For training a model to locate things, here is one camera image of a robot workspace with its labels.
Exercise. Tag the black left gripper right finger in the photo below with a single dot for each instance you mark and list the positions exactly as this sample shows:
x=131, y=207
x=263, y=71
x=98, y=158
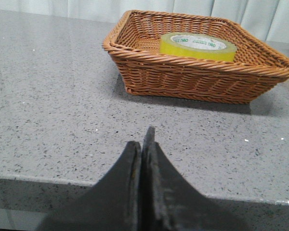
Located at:
x=170, y=203

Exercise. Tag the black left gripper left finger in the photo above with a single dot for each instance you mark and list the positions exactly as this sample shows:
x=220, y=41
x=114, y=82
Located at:
x=110, y=205

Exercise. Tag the yellow tape roll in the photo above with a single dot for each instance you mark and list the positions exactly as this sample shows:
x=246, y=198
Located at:
x=197, y=46

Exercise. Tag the brown wicker basket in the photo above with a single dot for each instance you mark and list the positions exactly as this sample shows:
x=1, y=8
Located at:
x=133, y=45

